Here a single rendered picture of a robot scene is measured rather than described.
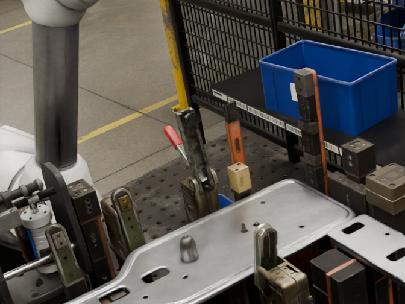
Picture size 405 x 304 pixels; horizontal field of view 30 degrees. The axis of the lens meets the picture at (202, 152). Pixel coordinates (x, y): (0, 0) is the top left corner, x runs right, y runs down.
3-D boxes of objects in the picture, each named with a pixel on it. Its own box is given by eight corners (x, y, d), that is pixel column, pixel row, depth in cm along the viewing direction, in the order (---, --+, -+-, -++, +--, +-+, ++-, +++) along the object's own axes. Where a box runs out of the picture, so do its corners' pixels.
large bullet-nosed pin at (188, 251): (188, 271, 143) (182, 242, 140) (180, 264, 146) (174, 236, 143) (202, 264, 144) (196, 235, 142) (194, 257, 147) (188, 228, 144)
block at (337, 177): (373, 311, 167) (364, 195, 154) (338, 286, 177) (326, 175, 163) (384, 305, 168) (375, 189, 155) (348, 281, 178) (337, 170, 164)
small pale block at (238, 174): (258, 310, 174) (235, 172, 158) (249, 303, 177) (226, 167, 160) (270, 303, 175) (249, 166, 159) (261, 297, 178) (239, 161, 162)
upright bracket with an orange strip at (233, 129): (257, 297, 178) (225, 105, 156) (254, 295, 179) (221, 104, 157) (267, 292, 179) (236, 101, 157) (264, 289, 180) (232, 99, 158)
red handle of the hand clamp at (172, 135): (196, 183, 156) (158, 128, 163) (195, 189, 158) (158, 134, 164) (213, 175, 157) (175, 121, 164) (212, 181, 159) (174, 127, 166)
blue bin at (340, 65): (355, 137, 170) (350, 84, 165) (263, 108, 193) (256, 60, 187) (401, 110, 179) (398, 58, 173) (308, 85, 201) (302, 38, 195)
